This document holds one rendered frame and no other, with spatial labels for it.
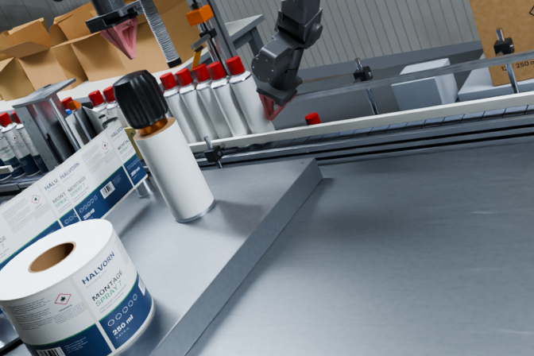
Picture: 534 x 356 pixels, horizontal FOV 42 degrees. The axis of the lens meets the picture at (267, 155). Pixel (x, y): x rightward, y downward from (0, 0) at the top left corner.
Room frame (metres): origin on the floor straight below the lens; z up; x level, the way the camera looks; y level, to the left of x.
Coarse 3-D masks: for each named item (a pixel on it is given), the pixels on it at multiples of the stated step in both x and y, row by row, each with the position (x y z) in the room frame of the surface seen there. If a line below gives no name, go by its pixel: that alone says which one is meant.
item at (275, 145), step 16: (480, 112) 1.15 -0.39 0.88; (496, 112) 1.12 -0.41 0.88; (512, 112) 1.10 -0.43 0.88; (528, 112) 1.07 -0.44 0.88; (368, 128) 1.30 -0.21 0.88; (384, 128) 1.26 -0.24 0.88; (400, 128) 1.23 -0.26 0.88; (416, 128) 1.20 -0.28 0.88; (256, 144) 1.48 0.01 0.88; (272, 144) 1.44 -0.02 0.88; (288, 144) 1.40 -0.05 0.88; (304, 144) 1.36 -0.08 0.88; (144, 160) 1.72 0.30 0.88
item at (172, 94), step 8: (168, 72) 1.61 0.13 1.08; (168, 80) 1.59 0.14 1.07; (168, 88) 1.59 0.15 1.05; (176, 88) 1.59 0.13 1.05; (168, 96) 1.58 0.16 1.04; (176, 96) 1.58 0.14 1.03; (168, 104) 1.59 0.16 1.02; (176, 104) 1.58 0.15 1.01; (184, 104) 1.59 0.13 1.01; (176, 112) 1.58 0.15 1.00; (184, 112) 1.58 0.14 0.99; (176, 120) 1.59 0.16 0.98; (184, 120) 1.58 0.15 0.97; (184, 128) 1.58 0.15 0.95; (192, 128) 1.58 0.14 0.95; (184, 136) 1.59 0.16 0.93; (192, 136) 1.58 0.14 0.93; (200, 152) 1.58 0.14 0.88
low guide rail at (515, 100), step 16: (512, 96) 1.08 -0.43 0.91; (528, 96) 1.06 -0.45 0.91; (400, 112) 1.22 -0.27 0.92; (416, 112) 1.19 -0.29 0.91; (432, 112) 1.17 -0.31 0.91; (448, 112) 1.15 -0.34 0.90; (464, 112) 1.13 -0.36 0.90; (304, 128) 1.35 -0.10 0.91; (320, 128) 1.33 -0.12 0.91; (336, 128) 1.31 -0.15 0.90; (352, 128) 1.28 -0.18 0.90; (192, 144) 1.56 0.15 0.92; (240, 144) 1.47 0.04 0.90
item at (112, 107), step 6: (108, 90) 1.72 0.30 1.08; (108, 96) 1.72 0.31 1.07; (108, 102) 1.73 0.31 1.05; (114, 102) 1.73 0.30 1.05; (108, 108) 1.72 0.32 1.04; (114, 108) 1.71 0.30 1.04; (114, 114) 1.72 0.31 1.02; (120, 114) 1.71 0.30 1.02; (120, 120) 1.71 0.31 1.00; (126, 126) 1.71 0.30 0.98
